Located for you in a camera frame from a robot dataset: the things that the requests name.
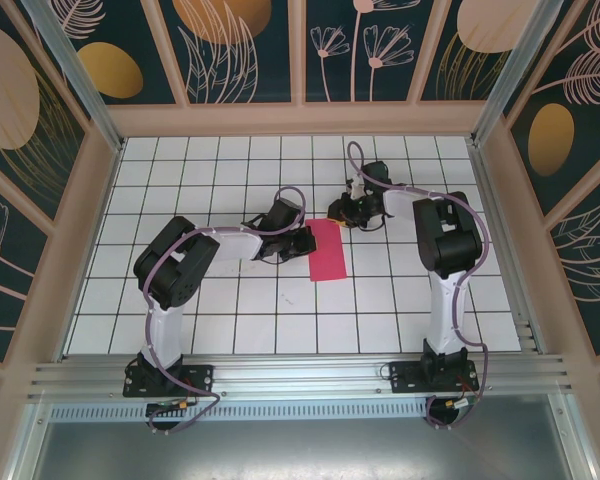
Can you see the pink cloth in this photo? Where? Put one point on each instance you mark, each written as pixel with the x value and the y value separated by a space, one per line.
pixel 327 255

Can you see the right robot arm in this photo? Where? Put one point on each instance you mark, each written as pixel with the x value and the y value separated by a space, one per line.
pixel 445 320

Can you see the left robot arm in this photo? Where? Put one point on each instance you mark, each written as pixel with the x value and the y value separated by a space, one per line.
pixel 167 330

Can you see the grey sheet metal panel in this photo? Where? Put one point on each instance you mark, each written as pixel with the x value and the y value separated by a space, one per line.
pixel 300 450

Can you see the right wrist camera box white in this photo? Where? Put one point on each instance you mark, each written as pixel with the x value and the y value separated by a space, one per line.
pixel 356 187

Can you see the aluminium mounting rail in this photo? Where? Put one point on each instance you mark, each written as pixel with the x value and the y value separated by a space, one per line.
pixel 300 375

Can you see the aluminium side rail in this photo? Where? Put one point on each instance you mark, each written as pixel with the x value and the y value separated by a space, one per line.
pixel 505 250

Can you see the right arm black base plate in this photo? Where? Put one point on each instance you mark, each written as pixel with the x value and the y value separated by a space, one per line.
pixel 405 377

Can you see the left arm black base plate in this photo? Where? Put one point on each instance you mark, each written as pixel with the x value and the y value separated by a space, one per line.
pixel 202 377

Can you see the aluminium corner post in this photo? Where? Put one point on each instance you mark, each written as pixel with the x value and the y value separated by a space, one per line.
pixel 72 70
pixel 510 70

